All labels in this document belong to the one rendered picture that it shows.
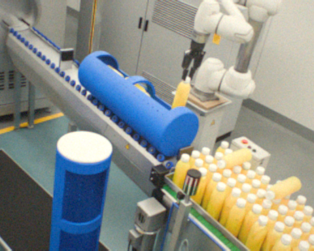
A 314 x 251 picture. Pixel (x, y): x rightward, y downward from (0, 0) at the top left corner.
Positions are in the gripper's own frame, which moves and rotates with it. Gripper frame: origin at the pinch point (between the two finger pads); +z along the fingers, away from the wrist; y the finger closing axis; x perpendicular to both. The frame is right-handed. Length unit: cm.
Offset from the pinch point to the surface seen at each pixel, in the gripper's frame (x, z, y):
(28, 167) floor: -107, 153, 44
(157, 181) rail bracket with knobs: 33, 41, 28
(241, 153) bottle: 49, 17, -5
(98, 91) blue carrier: -44, 36, 27
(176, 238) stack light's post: 67, 42, 39
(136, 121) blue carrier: -4.4, 31.2, 22.7
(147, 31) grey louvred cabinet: -189, 72, -103
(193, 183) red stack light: 64, 9, 39
